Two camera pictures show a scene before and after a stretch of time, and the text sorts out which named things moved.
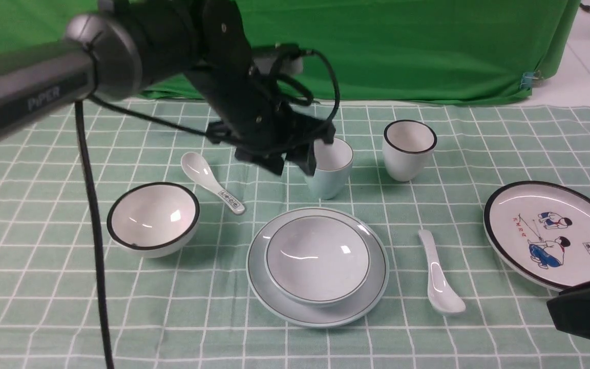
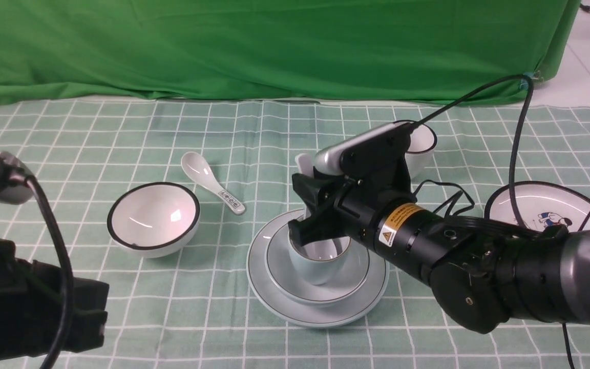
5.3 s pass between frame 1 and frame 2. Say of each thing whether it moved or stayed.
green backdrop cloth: stayed
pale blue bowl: stayed
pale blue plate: stayed
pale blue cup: moved
